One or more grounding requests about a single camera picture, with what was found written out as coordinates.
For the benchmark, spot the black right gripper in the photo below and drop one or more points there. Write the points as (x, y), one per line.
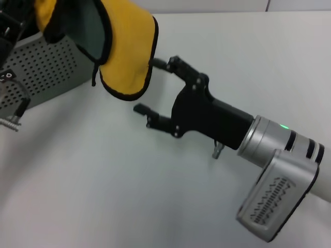
(201, 113)

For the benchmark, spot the grey perforated storage box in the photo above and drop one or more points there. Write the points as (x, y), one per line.
(46, 67)

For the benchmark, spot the black label with white print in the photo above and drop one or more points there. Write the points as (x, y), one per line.
(6, 75)

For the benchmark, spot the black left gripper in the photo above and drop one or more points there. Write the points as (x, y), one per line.
(9, 36)

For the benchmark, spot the yellow and dark green towel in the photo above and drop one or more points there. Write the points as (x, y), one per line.
(129, 51)

